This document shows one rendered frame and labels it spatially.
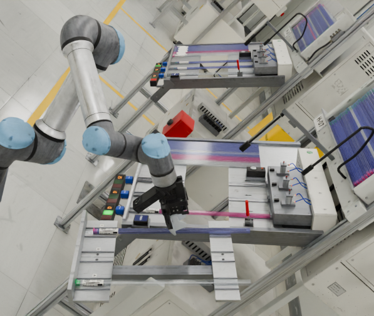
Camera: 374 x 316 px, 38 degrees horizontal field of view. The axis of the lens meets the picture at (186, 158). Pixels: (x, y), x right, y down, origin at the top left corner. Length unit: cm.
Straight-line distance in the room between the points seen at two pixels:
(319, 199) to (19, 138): 106
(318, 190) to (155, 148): 76
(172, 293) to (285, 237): 49
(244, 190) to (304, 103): 125
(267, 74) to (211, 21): 328
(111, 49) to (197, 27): 472
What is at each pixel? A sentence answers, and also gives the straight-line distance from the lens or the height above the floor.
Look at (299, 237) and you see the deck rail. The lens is 194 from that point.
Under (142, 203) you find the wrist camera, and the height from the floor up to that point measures 95.
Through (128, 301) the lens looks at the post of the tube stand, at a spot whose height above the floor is 69.
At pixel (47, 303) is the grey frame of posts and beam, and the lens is 220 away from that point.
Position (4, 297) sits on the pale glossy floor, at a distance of 245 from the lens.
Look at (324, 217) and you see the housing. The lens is 193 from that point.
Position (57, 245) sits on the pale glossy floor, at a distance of 281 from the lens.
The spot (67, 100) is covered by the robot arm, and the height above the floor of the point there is 92.
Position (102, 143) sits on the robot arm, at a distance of 148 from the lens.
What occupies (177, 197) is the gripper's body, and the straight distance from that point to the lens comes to 164.
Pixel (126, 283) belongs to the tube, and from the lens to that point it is 159.
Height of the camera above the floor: 176
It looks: 23 degrees down
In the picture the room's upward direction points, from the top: 48 degrees clockwise
